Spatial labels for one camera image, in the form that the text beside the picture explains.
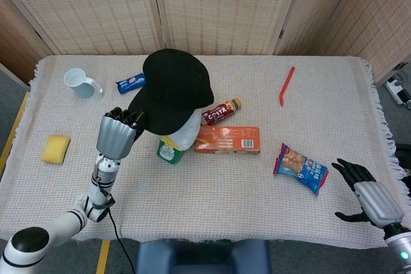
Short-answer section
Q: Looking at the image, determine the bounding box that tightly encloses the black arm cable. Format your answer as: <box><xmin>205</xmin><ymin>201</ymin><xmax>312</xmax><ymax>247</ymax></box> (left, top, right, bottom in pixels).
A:
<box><xmin>107</xmin><ymin>196</ymin><xmax>137</xmax><ymax>274</ymax></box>

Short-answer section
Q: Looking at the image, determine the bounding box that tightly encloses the white plastic handled cup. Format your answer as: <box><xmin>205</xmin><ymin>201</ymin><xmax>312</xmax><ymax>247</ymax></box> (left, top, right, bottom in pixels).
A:
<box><xmin>63</xmin><ymin>68</ymin><xmax>104</xmax><ymax>99</ymax></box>

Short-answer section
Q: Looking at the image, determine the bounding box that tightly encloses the green tub with yellow lid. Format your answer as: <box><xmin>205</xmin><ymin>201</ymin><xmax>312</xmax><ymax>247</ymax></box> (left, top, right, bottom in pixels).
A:
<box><xmin>156</xmin><ymin>135</ymin><xmax>187</xmax><ymax>166</ymax></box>

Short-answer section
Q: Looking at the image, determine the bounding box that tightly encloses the white power strip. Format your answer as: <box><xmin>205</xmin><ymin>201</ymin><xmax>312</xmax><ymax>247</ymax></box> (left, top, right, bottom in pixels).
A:
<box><xmin>385</xmin><ymin>76</ymin><xmax>411</xmax><ymax>105</ymax></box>

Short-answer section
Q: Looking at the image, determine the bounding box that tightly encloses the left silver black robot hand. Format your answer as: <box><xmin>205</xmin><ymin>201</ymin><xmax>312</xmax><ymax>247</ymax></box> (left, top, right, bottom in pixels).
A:
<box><xmin>96</xmin><ymin>107</ymin><xmax>147</xmax><ymax>161</ymax></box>

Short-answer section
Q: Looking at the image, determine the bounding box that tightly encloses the orange biscuit box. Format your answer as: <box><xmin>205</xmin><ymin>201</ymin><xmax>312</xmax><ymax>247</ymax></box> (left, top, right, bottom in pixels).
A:
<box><xmin>194</xmin><ymin>126</ymin><xmax>261</xmax><ymax>155</ymax></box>

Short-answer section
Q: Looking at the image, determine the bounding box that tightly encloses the Costa coffee bottle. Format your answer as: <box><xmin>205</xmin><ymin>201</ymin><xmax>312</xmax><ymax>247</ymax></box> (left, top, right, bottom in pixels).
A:
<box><xmin>200</xmin><ymin>97</ymin><xmax>242</xmax><ymax>126</ymax></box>

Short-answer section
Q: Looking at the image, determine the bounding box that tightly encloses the black cap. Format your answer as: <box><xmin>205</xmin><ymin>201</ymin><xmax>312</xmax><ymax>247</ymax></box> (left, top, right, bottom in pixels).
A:
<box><xmin>127</xmin><ymin>48</ymin><xmax>215</xmax><ymax>136</ymax></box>

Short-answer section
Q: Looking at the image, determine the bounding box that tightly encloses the blue snack bag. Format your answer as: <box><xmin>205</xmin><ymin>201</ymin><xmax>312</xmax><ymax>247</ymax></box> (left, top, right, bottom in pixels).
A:
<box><xmin>273</xmin><ymin>142</ymin><xmax>329</xmax><ymax>197</ymax></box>

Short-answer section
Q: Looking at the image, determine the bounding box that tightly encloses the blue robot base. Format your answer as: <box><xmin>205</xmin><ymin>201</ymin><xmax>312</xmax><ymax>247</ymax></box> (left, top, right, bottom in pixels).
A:
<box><xmin>136</xmin><ymin>239</ymin><xmax>272</xmax><ymax>274</ymax></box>

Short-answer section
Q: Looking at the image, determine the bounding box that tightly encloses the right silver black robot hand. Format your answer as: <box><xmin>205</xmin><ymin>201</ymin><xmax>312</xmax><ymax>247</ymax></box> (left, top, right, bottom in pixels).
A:
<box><xmin>331</xmin><ymin>158</ymin><xmax>405</xmax><ymax>229</ymax></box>

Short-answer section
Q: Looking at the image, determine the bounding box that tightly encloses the blue cookie packet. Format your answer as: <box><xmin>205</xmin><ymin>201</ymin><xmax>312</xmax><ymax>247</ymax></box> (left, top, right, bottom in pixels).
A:
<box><xmin>115</xmin><ymin>74</ymin><xmax>146</xmax><ymax>95</ymax></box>

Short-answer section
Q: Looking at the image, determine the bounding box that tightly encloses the red plastic bent stick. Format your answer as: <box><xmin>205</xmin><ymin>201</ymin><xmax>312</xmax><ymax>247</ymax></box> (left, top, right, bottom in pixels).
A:
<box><xmin>278</xmin><ymin>66</ymin><xmax>296</xmax><ymax>108</ymax></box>

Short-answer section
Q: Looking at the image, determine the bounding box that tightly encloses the woven folding screen panel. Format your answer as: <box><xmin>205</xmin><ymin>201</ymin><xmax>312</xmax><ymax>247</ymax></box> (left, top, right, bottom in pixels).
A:
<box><xmin>316</xmin><ymin>0</ymin><xmax>411</xmax><ymax>87</ymax></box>
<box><xmin>274</xmin><ymin>0</ymin><xmax>365</xmax><ymax>56</ymax></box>
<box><xmin>150</xmin><ymin>0</ymin><xmax>304</xmax><ymax>56</ymax></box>
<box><xmin>0</xmin><ymin>0</ymin><xmax>62</xmax><ymax>87</ymax></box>
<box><xmin>0</xmin><ymin>0</ymin><xmax>166</xmax><ymax>56</ymax></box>

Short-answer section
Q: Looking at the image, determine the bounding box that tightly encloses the beige waffle-weave tablecloth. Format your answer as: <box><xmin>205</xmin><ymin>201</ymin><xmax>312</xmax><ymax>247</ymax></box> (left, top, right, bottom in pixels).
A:
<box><xmin>0</xmin><ymin>55</ymin><xmax>411</xmax><ymax>251</ymax></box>

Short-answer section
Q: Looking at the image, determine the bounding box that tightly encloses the yellow sponge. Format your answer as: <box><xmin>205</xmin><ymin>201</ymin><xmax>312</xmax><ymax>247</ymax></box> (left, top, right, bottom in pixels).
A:
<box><xmin>40</xmin><ymin>135</ymin><xmax>71</xmax><ymax>164</ymax></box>

